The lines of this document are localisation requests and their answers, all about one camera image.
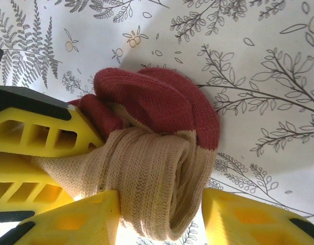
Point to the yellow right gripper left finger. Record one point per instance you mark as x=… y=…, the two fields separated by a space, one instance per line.
x=70 y=224

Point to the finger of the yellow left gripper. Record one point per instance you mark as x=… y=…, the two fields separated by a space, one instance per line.
x=52 y=120
x=19 y=173

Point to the beige and maroon sock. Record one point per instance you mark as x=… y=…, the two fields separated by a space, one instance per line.
x=151 y=166

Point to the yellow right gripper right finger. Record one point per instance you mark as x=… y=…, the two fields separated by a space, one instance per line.
x=248 y=224

